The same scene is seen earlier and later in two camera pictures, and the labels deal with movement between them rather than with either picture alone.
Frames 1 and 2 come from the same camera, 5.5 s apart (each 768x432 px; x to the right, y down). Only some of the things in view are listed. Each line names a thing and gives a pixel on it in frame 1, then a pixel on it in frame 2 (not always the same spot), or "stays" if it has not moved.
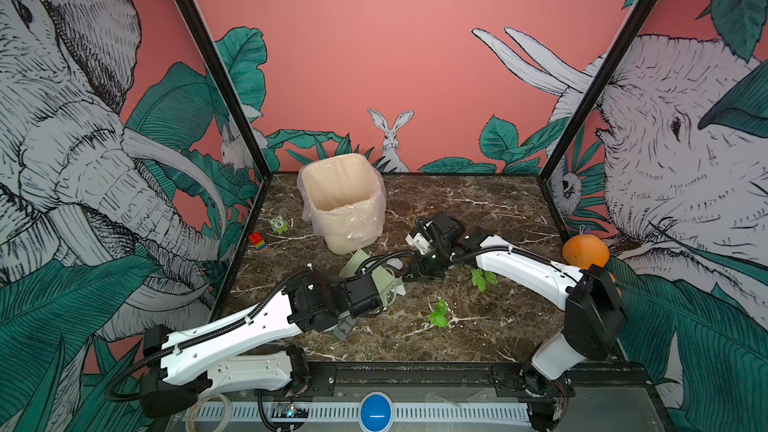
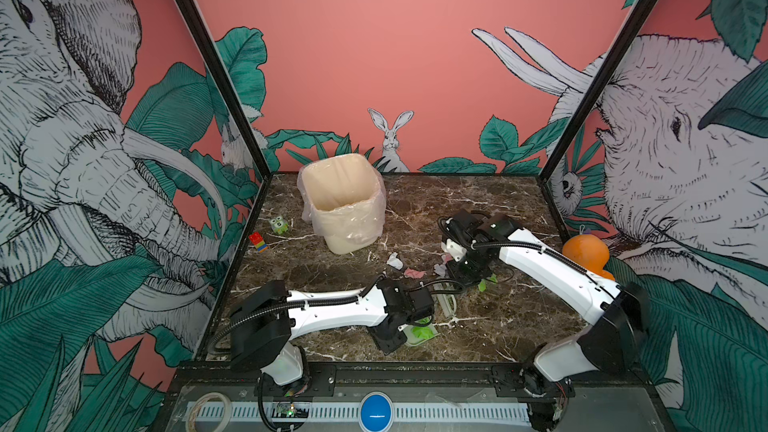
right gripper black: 422,273 to 452,269
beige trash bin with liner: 344,196 stays
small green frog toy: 279,225 stays
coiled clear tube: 191,412 stays
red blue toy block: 258,241 stays
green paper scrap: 439,318 to 423,332
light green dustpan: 386,282 to 416,335
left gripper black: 346,333 to 390,347
